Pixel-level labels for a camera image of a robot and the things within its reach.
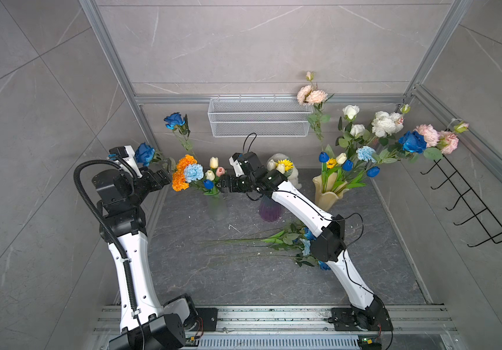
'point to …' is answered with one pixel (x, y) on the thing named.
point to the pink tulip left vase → (219, 171)
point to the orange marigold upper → (186, 160)
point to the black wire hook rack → (498, 233)
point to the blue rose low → (324, 265)
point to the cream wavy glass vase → (326, 200)
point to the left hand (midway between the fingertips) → (158, 161)
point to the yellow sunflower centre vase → (288, 164)
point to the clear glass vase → (218, 206)
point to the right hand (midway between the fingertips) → (225, 184)
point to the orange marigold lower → (179, 181)
